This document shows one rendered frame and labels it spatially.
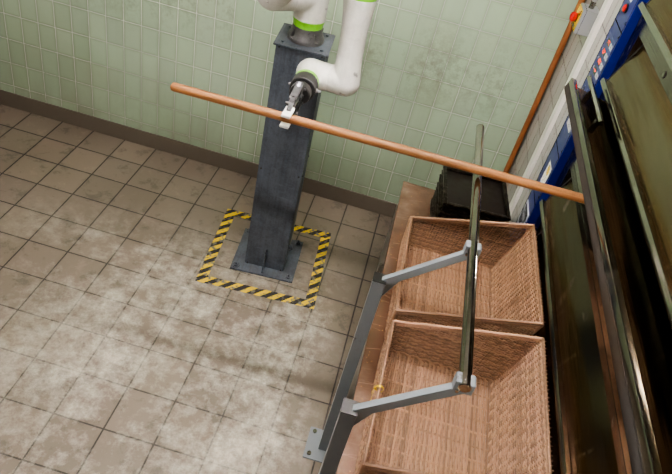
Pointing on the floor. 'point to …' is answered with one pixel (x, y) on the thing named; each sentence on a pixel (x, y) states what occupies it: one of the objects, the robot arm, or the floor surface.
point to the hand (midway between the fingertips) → (287, 117)
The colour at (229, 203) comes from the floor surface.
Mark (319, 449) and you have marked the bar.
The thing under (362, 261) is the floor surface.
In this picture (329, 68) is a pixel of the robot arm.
